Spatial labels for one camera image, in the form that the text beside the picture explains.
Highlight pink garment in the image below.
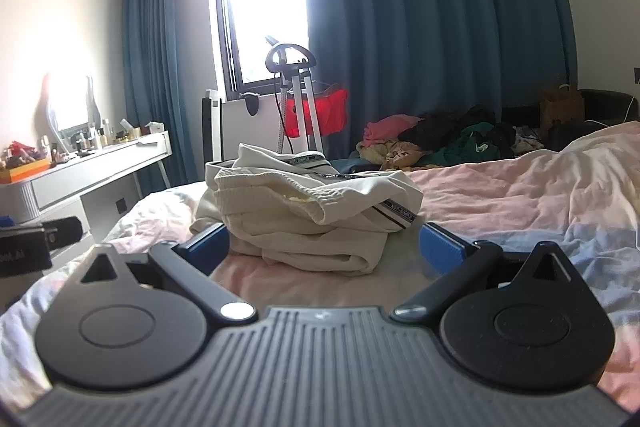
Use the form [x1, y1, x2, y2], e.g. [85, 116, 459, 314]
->
[362, 114, 426, 148]

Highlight orange box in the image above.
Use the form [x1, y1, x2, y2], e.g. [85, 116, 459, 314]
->
[0, 157, 54, 186]

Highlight garment steamer stand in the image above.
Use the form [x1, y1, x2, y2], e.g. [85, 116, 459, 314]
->
[264, 35, 327, 158]

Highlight pink bed blanket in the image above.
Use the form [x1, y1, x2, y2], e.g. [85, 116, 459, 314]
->
[0, 121, 640, 408]

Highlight wide blue curtain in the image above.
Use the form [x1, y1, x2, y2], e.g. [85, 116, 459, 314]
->
[294, 0, 582, 160]

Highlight narrow blue curtain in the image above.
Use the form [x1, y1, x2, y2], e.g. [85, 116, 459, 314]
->
[122, 0, 227, 198]

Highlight green garment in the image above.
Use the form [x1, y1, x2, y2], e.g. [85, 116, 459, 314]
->
[414, 122, 502, 168]

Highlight black headboard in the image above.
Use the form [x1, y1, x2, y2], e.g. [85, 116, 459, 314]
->
[500, 89, 636, 132]

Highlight white charging cable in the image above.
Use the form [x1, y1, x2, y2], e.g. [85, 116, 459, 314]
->
[586, 98, 637, 126]

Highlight brown paper bag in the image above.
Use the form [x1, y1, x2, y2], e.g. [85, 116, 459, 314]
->
[539, 85, 586, 130]

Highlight red cloth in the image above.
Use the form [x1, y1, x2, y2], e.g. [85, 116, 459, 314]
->
[284, 88, 350, 139]

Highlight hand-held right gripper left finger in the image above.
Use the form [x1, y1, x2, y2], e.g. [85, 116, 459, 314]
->
[77, 222, 259, 324]

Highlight black garment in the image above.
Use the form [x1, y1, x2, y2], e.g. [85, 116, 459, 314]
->
[399, 106, 517, 158]

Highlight tan garment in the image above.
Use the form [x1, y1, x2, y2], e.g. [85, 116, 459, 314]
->
[356, 141, 437, 172]

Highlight row of cosmetics bottles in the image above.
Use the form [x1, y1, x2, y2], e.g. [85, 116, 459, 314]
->
[0, 119, 167, 168]

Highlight white dressing table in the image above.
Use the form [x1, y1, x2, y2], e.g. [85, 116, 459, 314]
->
[0, 129, 174, 259]

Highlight cream white pants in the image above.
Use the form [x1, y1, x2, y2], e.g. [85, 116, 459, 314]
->
[190, 143, 425, 278]

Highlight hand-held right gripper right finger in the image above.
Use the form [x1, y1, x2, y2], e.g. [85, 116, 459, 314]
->
[390, 222, 577, 324]

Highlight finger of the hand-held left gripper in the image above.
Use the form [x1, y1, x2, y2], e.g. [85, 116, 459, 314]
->
[44, 216, 84, 249]

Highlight wavy vanity mirror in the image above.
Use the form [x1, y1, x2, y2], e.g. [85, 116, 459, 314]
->
[34, 71, 104, 134]

